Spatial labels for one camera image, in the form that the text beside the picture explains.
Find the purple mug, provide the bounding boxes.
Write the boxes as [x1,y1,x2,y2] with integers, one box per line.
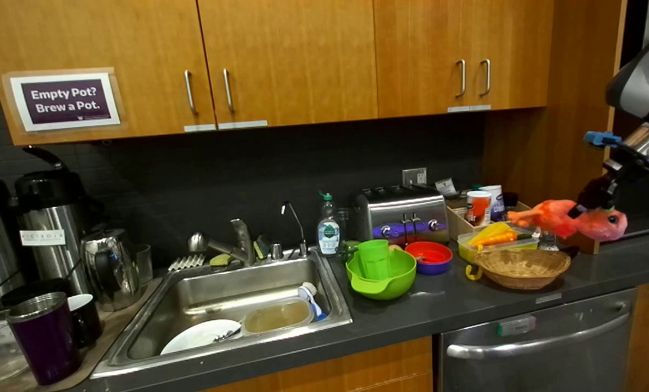
[6,290,83,388]

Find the black mug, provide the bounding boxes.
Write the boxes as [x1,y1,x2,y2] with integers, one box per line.
[64,292,106,350]

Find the orange toy carrot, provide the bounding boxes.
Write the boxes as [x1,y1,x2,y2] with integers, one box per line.
[474,227,520,250]

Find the chrome sink faucet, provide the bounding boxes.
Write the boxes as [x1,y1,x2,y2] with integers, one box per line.
[227,215,258,268]

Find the steel airpot with label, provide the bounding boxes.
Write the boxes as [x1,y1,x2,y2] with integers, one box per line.
[13,145,92,296]

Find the black top pepper grinder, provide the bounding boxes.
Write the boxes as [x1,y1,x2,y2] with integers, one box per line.
[529,227,563,252]

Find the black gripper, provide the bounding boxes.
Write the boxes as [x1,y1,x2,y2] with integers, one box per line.
[574,152,649,223]

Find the stainless steel sink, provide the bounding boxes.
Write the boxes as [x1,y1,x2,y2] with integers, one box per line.
[92,248,357,381]

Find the woven wicker basket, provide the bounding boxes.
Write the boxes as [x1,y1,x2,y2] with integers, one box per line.
[473,248,574,295]

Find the glass coffee carafe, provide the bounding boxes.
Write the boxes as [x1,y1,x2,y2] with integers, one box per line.
[80,227,140,311]

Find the green sponge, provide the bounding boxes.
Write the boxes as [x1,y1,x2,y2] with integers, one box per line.
[205,250,239,269]

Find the blue white dish brush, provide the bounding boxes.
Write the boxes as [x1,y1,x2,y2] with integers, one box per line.
[296,280,333,325]

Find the white paper cup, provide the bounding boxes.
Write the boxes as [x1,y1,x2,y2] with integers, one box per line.
[463,189,493,229]

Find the yellow knitted toy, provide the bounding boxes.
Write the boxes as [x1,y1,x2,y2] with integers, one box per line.
[458,220,523,286]

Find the blue plastic bracket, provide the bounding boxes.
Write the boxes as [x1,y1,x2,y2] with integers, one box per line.
[584,128,624,151]

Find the white sticker label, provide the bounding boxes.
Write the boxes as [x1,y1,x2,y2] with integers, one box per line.
[496,311,540,340]

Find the steel dishwasher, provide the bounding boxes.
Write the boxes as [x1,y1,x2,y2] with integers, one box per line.
[435,287,640,392]

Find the grey wall outlet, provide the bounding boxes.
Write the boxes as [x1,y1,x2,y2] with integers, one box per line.
[400,166,431,189]

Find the white paper packet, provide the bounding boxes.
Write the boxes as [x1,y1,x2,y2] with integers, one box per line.
[434,176,460,198]

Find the wooden upper cabinet door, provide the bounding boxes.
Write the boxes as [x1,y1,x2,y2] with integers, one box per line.
[473,0,557,112]
[195,0,379,131]
[0,0,218,149]
[372,0,476,119]

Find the red plastic bowl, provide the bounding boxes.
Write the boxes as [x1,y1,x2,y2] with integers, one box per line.
[405,240,458,277]

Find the white plate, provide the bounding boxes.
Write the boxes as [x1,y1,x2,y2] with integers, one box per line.
[158,316,245,359]

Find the thin gooseneck tap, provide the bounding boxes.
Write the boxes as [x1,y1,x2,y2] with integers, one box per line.
[278,201,312,261]

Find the dish soap bottle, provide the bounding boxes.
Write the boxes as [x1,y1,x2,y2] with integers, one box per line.
[315,189,344,259]

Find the wooden lower cabinet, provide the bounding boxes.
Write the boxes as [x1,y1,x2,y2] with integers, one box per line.
[624,279,649,392]
[202,333,438,392]

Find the green plastic cup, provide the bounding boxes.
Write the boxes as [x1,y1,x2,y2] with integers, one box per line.
[354,237,394,283]

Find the metal cabinet handle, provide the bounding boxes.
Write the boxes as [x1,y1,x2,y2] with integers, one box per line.
[181,67,198,119]
[476,57,493,100]
[452,57,470,100]
[219,66,236,117]

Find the Empty Pot wall sign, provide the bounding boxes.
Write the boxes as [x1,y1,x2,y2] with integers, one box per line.
[1,67,124,136]

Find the chrome soap dispenser pump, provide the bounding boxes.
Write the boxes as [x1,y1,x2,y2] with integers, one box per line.
[187,231,207,256]

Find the white scrub brush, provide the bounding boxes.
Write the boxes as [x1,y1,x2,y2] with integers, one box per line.
[166,252,207,277]

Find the white canister blue label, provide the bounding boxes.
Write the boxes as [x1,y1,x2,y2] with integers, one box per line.
[480,183,510,223]

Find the silver toaster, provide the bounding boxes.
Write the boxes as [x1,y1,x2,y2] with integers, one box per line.
[352,183,452,246]

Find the wooden organizer tray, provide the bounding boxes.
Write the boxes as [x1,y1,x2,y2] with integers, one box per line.
[443,194,603,256]

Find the green plastic bowl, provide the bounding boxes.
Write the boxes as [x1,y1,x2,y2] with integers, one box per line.
[344,241,421,303]

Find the clear drinking glass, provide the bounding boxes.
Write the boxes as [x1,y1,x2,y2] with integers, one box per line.
[130,244,156,295]

